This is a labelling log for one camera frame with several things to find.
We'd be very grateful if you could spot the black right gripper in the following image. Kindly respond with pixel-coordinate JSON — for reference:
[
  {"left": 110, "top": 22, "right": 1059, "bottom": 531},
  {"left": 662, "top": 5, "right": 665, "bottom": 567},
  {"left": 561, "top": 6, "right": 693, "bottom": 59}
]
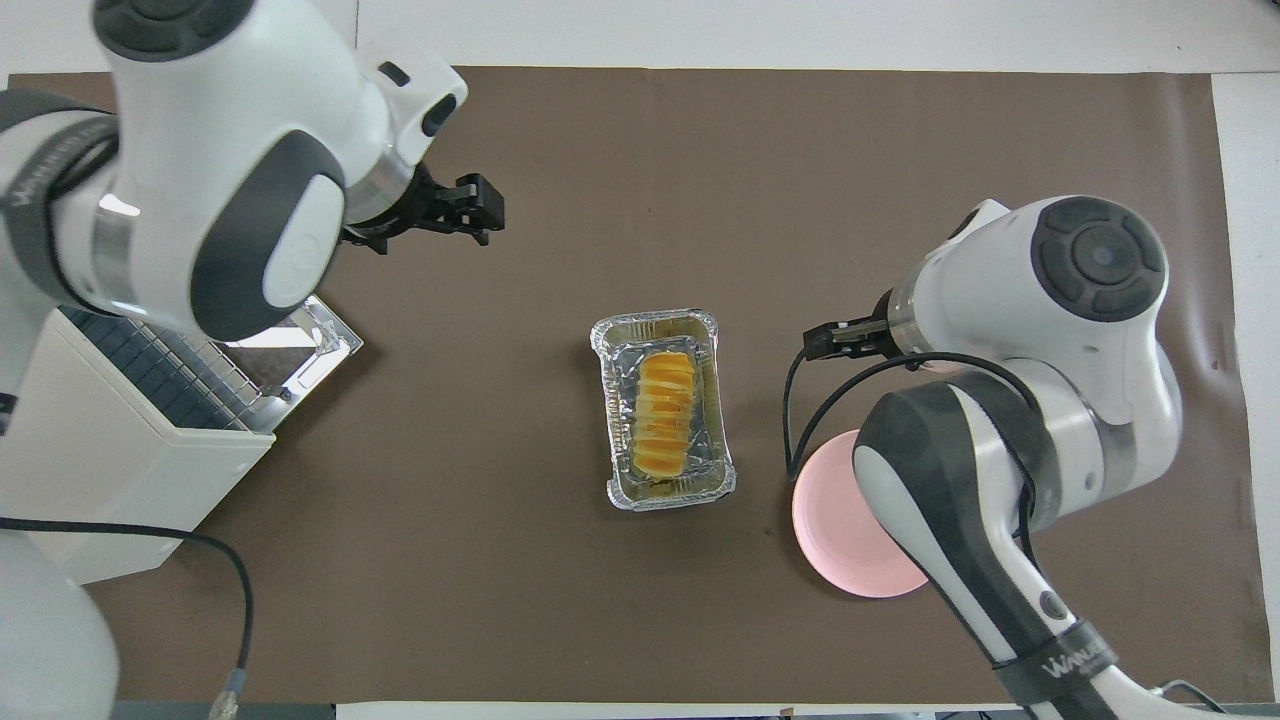
[{"left": 804, "top": 311, "right": 895, "bottom": 363}]

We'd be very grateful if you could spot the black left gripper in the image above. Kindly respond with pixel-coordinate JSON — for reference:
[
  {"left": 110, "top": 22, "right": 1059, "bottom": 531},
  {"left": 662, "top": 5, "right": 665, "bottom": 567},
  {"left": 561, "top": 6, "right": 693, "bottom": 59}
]
[{"left": 340, "top": 164, "right": 507, "bottom": 256}]

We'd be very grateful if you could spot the sliced golden bread loaf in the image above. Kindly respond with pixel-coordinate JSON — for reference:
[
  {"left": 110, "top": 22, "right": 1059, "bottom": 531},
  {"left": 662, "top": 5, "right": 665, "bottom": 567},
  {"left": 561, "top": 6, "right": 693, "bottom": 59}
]
[{"left": 629, "top": 349, "right": 699, "bottom": 480}]

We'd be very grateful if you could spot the aluminium foil tray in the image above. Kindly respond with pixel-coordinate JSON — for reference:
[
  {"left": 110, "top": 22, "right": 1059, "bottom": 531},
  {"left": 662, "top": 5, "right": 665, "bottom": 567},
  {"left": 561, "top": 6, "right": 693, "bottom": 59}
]
[{"left": 589, "top": 307, "right": 739, "bottom": 513}]

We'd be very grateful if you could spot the glass oven door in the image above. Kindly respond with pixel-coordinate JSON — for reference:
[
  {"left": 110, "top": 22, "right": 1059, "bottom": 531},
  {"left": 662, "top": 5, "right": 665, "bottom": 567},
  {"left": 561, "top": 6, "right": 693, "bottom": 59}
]
[{"left": 214, "top": 292, "right": 365, "bottom": 407}]

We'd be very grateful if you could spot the cream toaster oven body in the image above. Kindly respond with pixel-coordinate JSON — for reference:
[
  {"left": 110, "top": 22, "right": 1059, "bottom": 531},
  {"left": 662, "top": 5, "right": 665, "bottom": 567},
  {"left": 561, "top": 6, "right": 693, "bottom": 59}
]
[{"left": 0, "top": 308, "right": 278, "bottom": 587}]

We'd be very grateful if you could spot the pink round plate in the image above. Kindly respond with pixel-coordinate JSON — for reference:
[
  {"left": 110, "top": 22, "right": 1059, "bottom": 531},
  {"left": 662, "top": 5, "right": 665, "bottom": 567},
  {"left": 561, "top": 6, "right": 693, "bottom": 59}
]
[{"left": 791, "top": 429, "right": 932, "bottom": 600}]

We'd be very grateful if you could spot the brown table mat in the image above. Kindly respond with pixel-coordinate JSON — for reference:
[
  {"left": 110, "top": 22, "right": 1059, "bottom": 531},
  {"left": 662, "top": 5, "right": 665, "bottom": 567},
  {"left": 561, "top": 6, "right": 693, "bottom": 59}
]
[{"left": 8, "top": 65, "right": 1277, "bottom": 707}]

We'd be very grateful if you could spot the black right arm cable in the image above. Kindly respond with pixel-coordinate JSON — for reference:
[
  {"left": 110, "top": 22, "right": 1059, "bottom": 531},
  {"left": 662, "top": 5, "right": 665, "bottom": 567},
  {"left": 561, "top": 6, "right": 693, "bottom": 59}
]
[{"left": 782, "top": 345, "right": 1047, "bottom": 563}]

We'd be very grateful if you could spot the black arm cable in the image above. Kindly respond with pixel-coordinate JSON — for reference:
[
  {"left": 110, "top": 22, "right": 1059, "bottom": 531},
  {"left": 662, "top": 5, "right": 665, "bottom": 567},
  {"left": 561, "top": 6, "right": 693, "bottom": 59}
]
[
  {"left": 782, "top": 345, "right": 1047, "bottom": 563},
  {"left": 0, "top": 516, "right": 256, "bottom": 720}
]

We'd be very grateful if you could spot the oven wire rack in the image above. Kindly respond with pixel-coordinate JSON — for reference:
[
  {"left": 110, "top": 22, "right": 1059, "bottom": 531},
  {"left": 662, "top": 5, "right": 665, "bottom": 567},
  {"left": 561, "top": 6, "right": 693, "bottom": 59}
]
[{"left": 58, "top": 304, "right": 278, "bottom": 434}]

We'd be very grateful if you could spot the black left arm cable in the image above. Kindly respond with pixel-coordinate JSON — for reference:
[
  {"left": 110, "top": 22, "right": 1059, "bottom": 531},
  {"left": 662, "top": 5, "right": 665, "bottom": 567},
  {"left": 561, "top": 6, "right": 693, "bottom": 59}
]
[{"left": 0, "top": 516, "right": 256, "bottom": 720}]

